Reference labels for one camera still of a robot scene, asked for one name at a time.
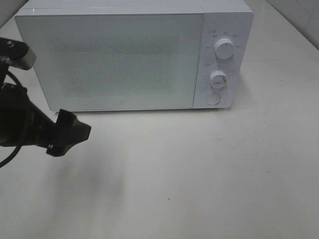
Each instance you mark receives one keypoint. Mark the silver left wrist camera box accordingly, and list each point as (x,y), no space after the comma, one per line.
(16,54)

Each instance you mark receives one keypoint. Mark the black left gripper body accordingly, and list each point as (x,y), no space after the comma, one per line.
(17,113)

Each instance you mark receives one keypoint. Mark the white microwave oven body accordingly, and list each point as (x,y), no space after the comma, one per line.
(231,18)

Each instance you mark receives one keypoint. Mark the white timer knob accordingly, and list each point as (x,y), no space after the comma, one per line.
(218,79)

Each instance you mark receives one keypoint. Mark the white microwave door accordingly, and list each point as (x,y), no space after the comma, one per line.
(115,62)

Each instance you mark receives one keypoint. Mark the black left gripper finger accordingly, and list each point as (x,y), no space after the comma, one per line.
(59,148)
(70,129)

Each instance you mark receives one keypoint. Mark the upper white power knob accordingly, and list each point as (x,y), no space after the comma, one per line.
(224,47)

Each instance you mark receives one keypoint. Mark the round white door button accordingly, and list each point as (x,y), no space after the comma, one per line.
(213,99)

